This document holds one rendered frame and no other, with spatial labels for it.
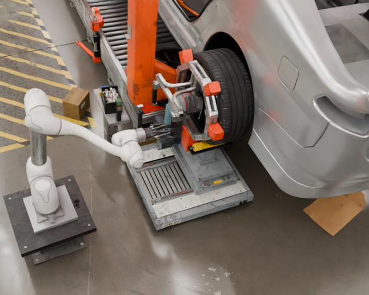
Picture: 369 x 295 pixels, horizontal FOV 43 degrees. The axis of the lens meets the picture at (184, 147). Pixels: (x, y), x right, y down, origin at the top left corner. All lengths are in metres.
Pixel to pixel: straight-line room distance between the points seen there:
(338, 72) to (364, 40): 1.59
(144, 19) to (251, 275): 1.93
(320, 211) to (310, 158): 1.33
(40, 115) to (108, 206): 1.23
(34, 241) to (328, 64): 2.08
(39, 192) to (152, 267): 0.96
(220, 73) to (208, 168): 0.94
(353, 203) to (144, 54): 2.09
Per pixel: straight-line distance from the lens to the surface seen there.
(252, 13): 2.86
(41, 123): 2.68
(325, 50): 2.49
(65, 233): 3.21
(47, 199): 3.09
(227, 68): 3.07
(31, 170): 3.18
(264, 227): 3.71
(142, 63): 3.44
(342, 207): 4.05
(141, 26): 3.26
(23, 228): 3.28
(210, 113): 3.01
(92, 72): 4.85
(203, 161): 3.70
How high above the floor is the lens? 2.97
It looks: 46 degrees down
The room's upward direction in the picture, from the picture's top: 8 degrees clockwise
